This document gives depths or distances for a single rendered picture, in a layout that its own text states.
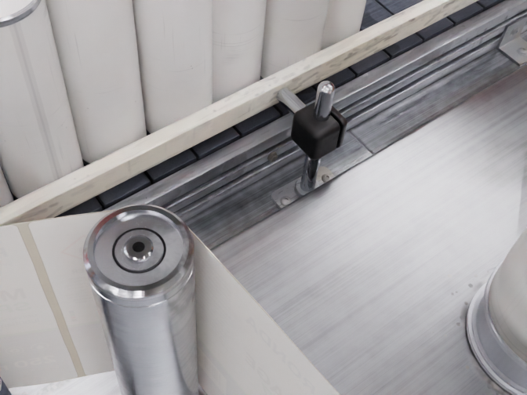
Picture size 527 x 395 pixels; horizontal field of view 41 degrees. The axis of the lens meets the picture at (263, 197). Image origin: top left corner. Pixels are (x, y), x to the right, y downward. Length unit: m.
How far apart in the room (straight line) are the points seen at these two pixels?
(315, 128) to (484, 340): 0.17
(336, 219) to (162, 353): 0.23
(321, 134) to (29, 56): 0.20
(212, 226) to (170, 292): 0.29
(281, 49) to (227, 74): 0.05
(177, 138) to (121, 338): 0.23
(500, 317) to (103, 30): 0.27
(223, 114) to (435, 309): 0.19
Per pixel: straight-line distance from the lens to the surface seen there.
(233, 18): 0.47
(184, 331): 0.27
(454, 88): 0.66
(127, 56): 0.43
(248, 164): 0.53
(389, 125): 0.61
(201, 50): 0.45
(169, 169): 0.50
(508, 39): 0.72
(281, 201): 0.54
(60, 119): 0.44
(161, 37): 0.44
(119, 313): 0.25
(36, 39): 0.39
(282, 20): 0.51
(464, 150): 0.54
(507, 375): 0.45
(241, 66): 0.50
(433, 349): 0.45
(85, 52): 0.42
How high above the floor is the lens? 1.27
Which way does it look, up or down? 54 degrees down
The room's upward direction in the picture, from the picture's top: 6 degrees clockwise
